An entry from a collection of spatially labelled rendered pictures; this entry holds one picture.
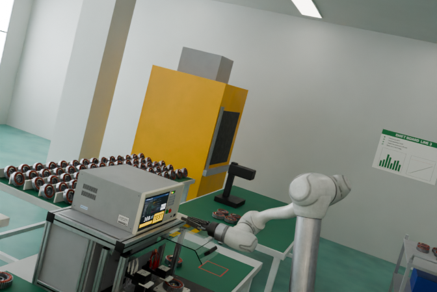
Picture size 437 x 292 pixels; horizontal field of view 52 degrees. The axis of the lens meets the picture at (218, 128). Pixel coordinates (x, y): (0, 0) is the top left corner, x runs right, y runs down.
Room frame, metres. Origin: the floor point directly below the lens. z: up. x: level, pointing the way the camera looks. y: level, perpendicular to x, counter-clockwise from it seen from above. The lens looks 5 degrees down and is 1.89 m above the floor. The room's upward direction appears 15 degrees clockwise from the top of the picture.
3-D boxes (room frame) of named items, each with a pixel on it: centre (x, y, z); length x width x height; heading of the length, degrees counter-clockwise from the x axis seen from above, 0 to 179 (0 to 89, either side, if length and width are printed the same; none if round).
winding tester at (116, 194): (2.34, 0.36, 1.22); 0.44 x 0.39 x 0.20; 160
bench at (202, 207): (4.52, -0.56, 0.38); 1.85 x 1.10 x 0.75; 160
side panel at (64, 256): (2.05, 0.55, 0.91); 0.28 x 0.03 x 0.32; 70
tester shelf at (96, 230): (2.33, 0.36, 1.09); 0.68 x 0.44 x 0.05; 160
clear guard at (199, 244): (2.37, 0.02, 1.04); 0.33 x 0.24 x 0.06; 70
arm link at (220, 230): (2.23, -0.15, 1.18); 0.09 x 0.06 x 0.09; 160
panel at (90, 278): (2.31, 0.30, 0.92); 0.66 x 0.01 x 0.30; 160
